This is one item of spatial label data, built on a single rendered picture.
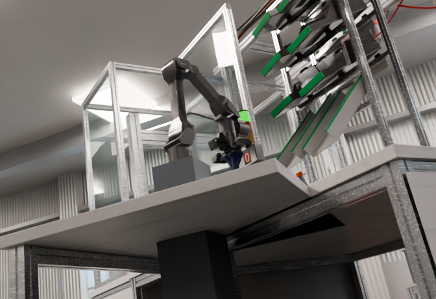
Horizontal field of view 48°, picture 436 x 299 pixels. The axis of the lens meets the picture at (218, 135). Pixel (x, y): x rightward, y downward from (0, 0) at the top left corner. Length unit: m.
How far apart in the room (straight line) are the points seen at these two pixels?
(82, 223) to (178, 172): 0.43
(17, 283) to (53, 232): 0.16
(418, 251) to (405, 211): 0.08
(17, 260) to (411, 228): 0.88
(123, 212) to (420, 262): 0.61
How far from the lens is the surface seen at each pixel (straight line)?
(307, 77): 1.52
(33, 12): 4.04
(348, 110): 1.44
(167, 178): 1.47
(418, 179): 1.08
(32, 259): 1.27
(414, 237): 1.05
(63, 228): 1.16
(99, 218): 1.11
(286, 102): 1.57
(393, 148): 1.06
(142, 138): 2.85
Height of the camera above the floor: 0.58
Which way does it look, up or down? 21 degrees up
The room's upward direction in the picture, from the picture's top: 10 degrees counter-clockwise
